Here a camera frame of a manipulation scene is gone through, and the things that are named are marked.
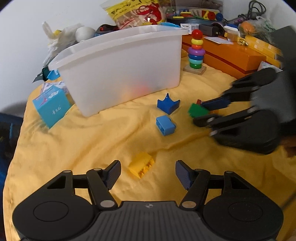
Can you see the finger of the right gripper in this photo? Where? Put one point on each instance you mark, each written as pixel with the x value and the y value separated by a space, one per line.
pixel 241 89
pixel 250 130

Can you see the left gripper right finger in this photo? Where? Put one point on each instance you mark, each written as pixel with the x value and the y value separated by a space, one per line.
pixel 195 182

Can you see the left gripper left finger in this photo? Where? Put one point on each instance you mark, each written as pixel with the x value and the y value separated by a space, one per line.
pixel 100 182

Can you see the yellow small block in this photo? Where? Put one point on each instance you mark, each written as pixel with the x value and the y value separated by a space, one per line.
pixel 140 164

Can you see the green square block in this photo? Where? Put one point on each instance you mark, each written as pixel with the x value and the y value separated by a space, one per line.
pixel 196 111

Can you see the light blue block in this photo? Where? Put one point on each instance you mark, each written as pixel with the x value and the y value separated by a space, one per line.
pixel 165 125

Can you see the blue arch block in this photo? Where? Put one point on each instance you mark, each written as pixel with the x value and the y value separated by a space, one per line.
pixel 167 105

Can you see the orange box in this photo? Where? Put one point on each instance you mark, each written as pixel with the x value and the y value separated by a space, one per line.
pixel 231 58

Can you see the yellow wooden box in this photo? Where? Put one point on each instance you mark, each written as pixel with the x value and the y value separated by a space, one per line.
pixel 272 54

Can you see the yellow cloth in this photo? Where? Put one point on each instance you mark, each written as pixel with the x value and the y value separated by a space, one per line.
pixel 79 144

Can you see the wooden puzzle board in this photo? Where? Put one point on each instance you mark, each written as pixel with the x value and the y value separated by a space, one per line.
pixel 193 12

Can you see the cyan cardboard box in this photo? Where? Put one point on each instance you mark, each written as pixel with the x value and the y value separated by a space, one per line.
pixel 51 105

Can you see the dark blue bag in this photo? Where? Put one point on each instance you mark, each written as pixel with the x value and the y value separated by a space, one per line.
pixel 10 132

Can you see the white plastic bin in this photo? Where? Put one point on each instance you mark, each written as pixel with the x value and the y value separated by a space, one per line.
pixel 116 67

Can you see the yellow red snack bag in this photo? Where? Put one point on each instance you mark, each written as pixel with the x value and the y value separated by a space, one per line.
pixel 134 13

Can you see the white plush toy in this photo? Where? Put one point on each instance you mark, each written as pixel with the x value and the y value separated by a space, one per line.
pixel 59 40

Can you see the white ball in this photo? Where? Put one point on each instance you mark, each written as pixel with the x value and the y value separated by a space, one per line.
pixel 84 33

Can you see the rainbow ring stacker toy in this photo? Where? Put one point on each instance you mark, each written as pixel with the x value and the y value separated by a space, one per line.
pixel 196 54

